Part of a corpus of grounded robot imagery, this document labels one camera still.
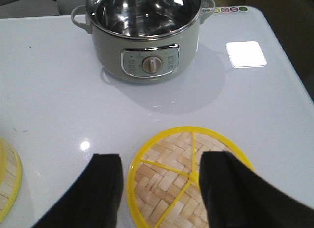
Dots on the grey electric cooking pot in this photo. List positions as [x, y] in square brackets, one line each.
[144, 60]

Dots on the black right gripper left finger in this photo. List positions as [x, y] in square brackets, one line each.
[93, 199]

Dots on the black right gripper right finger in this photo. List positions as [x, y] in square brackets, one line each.
[236, 197]

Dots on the yellow bamboo steamer lid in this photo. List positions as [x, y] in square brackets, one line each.
[162, 186]

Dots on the bamboo steamer basket yellow rim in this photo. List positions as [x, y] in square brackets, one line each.
[10, 177]

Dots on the colourful sticker strip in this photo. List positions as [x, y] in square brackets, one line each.
[232, 9]

